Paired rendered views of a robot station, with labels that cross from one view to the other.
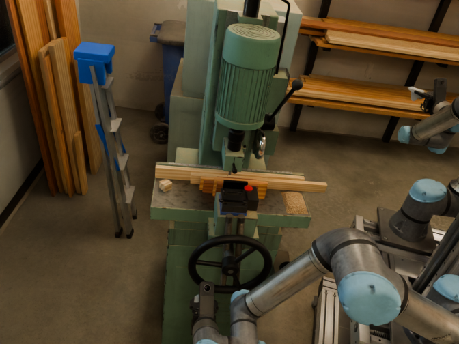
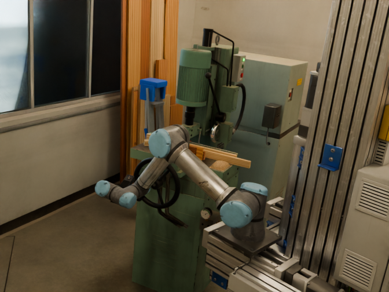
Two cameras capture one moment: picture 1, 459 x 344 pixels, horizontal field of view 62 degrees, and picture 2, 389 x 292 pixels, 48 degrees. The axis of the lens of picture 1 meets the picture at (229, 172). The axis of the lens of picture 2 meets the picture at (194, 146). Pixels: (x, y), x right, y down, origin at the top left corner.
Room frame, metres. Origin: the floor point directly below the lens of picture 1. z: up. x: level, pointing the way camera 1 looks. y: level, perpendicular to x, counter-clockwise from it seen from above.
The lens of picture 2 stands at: (-0.85, -1.41, 1.75)
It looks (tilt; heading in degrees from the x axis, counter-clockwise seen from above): 18 degrees down; 33
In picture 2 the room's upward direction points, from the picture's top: 6 degrees clockwise
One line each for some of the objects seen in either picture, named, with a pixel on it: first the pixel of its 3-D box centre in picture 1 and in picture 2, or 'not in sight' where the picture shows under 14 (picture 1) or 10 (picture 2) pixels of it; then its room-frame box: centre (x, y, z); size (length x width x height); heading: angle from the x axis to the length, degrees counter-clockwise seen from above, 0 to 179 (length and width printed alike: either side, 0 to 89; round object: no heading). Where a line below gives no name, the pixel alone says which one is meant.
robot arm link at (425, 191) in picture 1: (425, 198); not in sight; (1.24, -0.78, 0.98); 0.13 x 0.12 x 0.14; 95
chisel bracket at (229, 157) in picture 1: (232, 155); (190, 131); (1.25, 0.00, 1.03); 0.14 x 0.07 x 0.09; 9
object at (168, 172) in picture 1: (231, 177); (189, 147); (1.25, -0.01, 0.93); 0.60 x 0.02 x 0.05; 99
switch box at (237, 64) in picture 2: (274, 39); (237, 68); (1.57, -0.09, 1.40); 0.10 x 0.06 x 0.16; 9
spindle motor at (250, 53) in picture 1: (246, 78); (193, 77); (1.23, 0.00, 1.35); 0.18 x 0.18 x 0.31
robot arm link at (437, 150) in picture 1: (437, 138); not in sight; (1.52, -0.86, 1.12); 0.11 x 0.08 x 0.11; 95
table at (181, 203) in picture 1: (231, 208); (179, 161); (1.12, -0.03, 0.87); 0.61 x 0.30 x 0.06; 99
